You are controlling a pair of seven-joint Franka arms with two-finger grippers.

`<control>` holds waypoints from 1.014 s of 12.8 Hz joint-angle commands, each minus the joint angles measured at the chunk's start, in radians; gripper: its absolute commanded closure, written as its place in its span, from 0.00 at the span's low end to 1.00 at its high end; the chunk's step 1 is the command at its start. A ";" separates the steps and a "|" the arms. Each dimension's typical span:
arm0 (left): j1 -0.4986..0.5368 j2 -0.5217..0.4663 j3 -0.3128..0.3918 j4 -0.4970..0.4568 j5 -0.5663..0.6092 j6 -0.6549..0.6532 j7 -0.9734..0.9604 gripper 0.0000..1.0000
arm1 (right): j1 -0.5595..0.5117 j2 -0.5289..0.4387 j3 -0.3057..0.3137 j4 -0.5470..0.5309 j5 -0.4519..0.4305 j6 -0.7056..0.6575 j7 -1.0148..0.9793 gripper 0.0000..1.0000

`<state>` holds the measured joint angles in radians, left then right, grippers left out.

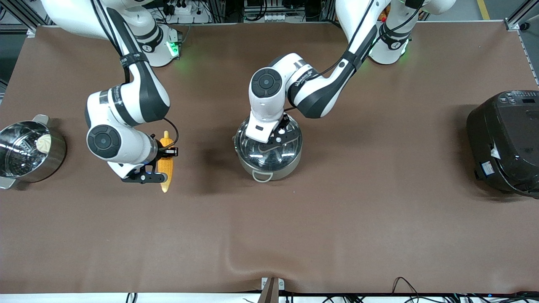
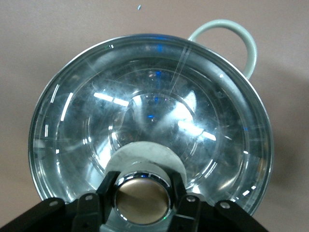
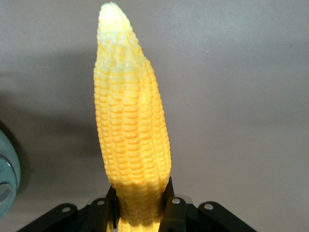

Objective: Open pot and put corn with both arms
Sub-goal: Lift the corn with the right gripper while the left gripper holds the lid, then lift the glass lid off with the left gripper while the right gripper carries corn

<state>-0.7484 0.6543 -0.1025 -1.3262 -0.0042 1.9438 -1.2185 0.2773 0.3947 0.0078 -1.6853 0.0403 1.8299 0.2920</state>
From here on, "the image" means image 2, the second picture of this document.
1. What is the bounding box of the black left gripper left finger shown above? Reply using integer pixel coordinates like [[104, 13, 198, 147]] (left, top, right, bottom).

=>
[[0, 170, 120, 232]]

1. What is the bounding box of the grey-green cooking pot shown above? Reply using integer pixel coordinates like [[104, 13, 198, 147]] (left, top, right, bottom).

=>
[[28, 19, 275, 218]]

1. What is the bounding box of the glass lid with gold knob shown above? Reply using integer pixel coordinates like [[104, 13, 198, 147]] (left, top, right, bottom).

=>
[[28, 33, 275, 232]]

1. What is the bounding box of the brown table cloth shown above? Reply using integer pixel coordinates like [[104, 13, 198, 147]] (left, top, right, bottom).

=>
[[0, 0, 309, 232]]

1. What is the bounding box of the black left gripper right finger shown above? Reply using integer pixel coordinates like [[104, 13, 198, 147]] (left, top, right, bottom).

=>
[[169, 170, 266, 232]]

